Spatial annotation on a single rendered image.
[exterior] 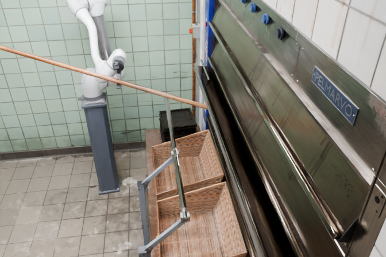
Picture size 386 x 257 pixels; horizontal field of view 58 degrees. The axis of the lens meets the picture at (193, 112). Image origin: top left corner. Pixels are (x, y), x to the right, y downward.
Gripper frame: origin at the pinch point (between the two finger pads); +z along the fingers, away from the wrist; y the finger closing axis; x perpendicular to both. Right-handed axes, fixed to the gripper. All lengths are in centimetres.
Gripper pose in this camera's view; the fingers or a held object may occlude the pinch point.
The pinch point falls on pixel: (118, 77)
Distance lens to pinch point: 229.7
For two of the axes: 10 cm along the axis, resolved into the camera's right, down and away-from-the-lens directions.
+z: 1.5, 5.3, -8.3
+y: 0.0, 8.4, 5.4
